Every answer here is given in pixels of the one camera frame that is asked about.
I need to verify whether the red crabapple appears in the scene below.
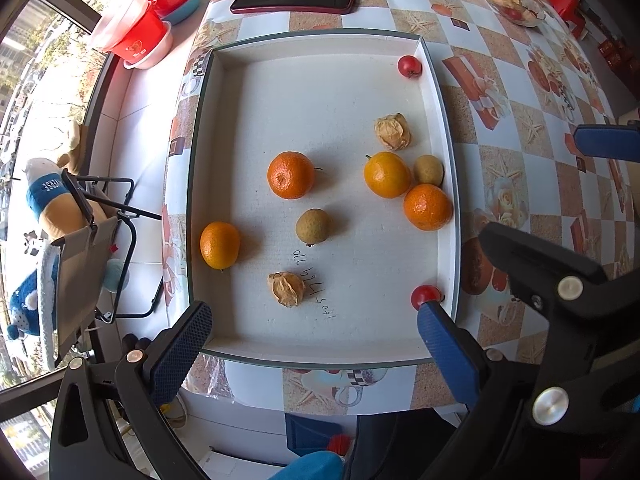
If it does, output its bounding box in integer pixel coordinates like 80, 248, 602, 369
411, 284, 443, 311
397, 55, 423, 79

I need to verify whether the blue plastic basin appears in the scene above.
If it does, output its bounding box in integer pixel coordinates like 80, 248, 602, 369
162, 0, 202, 26

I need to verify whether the tan blue white plush toy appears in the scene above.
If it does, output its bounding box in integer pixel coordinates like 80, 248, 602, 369
25, 157, 108, 241

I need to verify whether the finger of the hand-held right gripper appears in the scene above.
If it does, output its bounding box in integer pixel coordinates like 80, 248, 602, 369
479, 222, 640, 438
574, 124, 640, 158

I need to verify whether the beige cloth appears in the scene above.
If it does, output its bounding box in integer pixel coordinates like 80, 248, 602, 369
57, 119, 83, 168

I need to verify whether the green kiwi fruit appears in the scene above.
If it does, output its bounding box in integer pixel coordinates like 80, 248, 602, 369
413, 154, 445, 187

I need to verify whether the walnut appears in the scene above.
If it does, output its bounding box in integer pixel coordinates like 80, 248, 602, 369
374, 113, 412, 152

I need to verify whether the teal plush ball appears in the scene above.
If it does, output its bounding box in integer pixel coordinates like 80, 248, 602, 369
104, 259, 131, 292

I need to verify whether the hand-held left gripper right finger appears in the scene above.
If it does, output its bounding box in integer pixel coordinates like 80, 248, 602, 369
417, 299, 576, 480

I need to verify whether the large window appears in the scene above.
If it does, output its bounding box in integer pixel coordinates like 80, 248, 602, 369
0, 0, 116, 480

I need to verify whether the white shallow tray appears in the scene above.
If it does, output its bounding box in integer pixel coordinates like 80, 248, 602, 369
186, 29, 461, 366

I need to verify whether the black folding chair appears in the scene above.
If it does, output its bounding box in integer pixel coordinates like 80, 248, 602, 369
40, 175, 163, 371

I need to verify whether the blue plastic container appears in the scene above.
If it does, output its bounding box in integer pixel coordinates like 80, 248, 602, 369
285, 414, 343, 457

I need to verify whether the orange mandarin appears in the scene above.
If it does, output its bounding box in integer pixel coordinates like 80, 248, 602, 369
200, 221, 241, 271
403, 183, 454, 232
267, 151, 316, 200
363, 151, 412, 198

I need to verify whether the red plastic basin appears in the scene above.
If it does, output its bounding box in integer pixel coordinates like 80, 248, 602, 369
107, 7, 171, 61

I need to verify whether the stack of red gift boxes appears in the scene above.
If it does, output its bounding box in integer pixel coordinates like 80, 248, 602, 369
597, 37, 640, 81

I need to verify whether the pale metal basin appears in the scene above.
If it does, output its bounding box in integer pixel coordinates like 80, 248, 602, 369
122, 20, 175, 71

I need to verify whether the tan longan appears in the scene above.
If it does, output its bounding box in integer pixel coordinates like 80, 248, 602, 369
295, 208, 331, 247

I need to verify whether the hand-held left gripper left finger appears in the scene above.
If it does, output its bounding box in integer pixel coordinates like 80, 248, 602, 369
48, 300, 213, 480

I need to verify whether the heap of oranges and physalis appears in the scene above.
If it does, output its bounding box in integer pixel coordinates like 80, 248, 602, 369
487, 0, 541, 23

